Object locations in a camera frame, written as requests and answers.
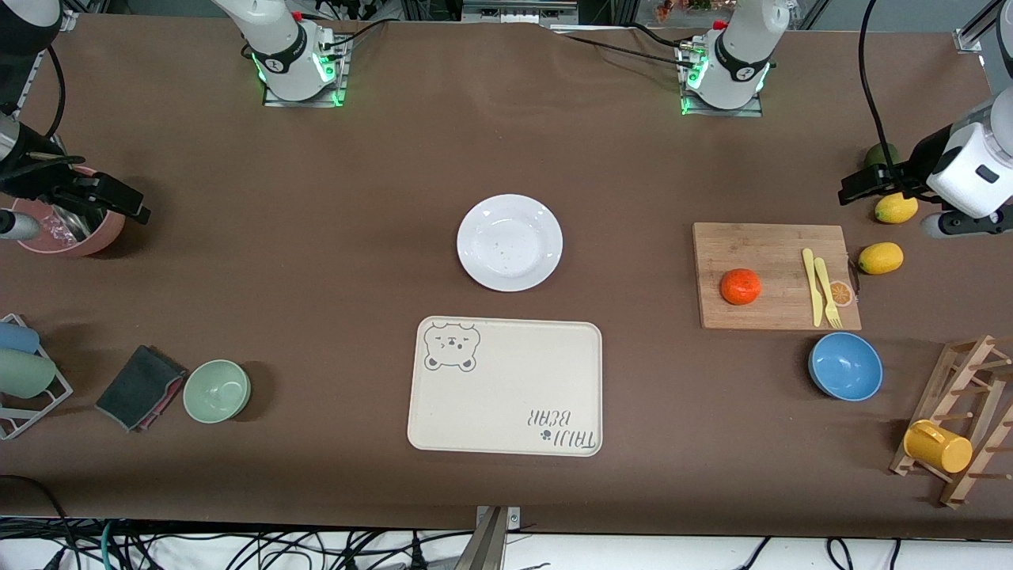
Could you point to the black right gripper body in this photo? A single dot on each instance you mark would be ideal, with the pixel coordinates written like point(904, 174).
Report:
point(36, 176)

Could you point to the white plate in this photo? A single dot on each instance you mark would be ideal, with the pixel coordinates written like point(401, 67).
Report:
point(510, 253)

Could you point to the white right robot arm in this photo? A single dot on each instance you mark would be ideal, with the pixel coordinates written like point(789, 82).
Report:
point(289, 55)

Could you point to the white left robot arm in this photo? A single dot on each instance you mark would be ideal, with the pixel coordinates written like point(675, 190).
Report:
point(736, 55)

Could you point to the green plate in rack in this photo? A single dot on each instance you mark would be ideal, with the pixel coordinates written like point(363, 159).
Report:
point(28, 374)

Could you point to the dark green avocado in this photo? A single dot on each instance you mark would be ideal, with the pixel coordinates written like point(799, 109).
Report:
point(878, 154)

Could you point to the yellow lemon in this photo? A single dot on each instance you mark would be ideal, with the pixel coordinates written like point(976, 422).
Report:
point(881, 258)
point(896, 208)

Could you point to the metal scoop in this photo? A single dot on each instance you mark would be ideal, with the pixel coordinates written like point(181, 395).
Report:
point(71, 226)

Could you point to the pink bowl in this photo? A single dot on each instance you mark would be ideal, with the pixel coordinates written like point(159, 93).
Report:
point(103, 233)

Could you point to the yellow plastic fork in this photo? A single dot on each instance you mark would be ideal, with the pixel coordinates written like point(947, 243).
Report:
point(823, 281)

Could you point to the toy orange slice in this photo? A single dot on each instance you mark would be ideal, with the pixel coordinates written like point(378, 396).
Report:
point(844, 294)

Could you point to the yellow plastic knife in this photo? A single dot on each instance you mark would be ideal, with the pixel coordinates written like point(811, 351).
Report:
point(813, 289)

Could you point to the wooden cutting board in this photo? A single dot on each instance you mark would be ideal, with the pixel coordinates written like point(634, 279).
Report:
point(760, 253)

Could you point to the light blue cup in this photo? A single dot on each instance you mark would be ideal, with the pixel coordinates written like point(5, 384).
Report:
point(17, 338)

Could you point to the blue bowl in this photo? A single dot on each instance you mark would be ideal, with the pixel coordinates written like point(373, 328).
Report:
point(845, 368)

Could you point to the dark grey folded cloth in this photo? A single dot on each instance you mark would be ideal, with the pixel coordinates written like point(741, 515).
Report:
point(134, 388)

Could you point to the pink folded cloth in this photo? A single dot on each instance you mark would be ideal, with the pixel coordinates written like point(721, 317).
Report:
point(169, 393)

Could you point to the light green bowl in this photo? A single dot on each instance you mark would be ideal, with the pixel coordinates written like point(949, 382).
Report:
point(215, 392)

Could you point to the yellow mug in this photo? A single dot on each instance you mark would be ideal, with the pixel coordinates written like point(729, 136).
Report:
point(942, 449)

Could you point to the wooden mug rack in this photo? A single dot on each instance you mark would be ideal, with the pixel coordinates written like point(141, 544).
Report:
point(967, 481)

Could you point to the cream bear print tray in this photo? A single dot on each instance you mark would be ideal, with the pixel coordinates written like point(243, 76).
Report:
point(506, 396)

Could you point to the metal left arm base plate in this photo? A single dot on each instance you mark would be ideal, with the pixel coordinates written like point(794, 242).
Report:
point(752, 111)

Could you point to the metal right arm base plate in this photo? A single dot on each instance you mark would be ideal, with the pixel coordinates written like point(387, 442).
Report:
point(273, 101)

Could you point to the metal mount bracket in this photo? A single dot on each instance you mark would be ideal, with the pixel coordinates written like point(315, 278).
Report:
point(495, 538)

